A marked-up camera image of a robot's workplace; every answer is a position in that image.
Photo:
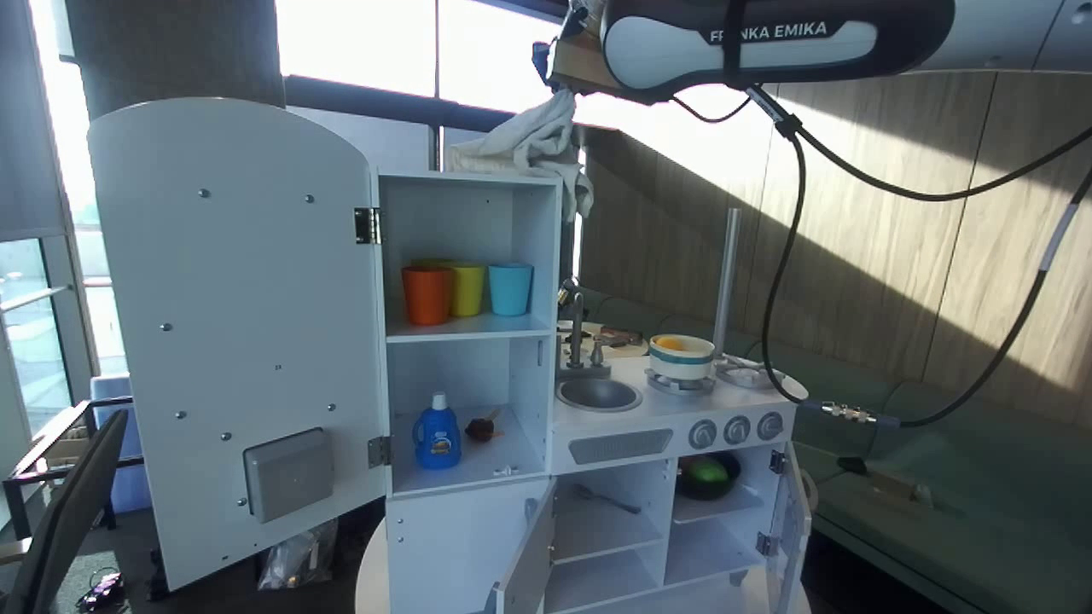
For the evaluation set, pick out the white pot with teal stripe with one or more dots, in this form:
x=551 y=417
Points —
x=681 y=363

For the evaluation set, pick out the green toy vegetable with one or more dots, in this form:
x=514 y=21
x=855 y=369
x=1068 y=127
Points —
x=705 y=469

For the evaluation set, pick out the gray toy faucet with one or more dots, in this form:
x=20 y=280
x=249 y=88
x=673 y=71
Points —
x=573 y=342

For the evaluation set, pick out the blue toy cup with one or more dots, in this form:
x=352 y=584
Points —
x=508 y=292

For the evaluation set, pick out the black chair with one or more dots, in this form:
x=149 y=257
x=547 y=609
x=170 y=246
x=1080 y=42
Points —
x=70 y=524

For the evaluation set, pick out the gray stove knob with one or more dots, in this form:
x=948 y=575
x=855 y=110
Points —
x=770 y=424
x=705 y=434
x=738 y=428

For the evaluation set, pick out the yellow toy cup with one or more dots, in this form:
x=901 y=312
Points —
x=470 y=292

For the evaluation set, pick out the white toy kitchen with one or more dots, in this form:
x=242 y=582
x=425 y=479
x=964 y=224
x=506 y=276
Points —
x=614 y=412

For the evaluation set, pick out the clear plastic bag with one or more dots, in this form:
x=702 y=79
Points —
x=296 y=557

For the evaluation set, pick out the round white table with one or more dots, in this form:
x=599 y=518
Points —
x=368 y=575

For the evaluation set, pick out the black toy pan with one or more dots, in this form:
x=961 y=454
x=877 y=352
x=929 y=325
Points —
x=711 y=492

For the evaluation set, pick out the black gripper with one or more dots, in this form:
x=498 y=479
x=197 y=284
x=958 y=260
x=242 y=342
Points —
x=569 y=38

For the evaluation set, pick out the white oven door with window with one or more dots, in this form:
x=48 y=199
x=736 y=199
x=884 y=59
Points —
x=789 y=532

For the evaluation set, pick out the orange toy cup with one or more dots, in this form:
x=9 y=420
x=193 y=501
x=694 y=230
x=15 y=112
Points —
x=426 y=299

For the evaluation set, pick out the small white cabinet door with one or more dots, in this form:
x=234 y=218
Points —
x=526 y=557

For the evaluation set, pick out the green upholstered bench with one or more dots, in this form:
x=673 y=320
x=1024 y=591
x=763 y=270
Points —
x=976 y=532

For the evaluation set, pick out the small dark toy item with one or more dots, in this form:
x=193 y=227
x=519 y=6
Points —
x=480 y=431

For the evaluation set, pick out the gray toy utensil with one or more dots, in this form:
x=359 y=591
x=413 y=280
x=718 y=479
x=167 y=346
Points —
x=602 y=494

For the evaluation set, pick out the tall white cabinet door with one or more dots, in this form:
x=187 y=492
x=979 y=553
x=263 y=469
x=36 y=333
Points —
x=226 y=284

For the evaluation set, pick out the gray upright pole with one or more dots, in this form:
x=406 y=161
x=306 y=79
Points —
x=726 y=274

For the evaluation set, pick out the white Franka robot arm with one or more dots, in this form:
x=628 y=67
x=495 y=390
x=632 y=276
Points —
x=910 y=28

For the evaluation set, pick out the white terry towel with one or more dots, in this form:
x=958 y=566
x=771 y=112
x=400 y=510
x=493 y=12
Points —
x=533 y=130

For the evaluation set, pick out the gray round toy sink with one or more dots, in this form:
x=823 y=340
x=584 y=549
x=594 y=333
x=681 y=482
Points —
x=599 y=392

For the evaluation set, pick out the blue detergent bottle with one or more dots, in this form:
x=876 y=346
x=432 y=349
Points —
x=438 y=436

